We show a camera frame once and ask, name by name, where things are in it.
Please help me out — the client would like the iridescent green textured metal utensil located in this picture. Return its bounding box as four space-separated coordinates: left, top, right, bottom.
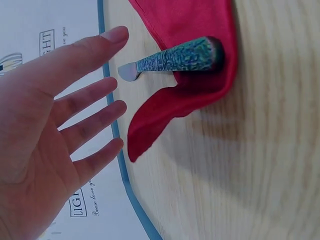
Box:
117 35 225 83

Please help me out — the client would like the red cloth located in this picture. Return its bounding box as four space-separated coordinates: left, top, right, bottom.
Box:
126 0 239 164

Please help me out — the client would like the person's left hand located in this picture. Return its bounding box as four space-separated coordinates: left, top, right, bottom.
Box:
0 25 130 240

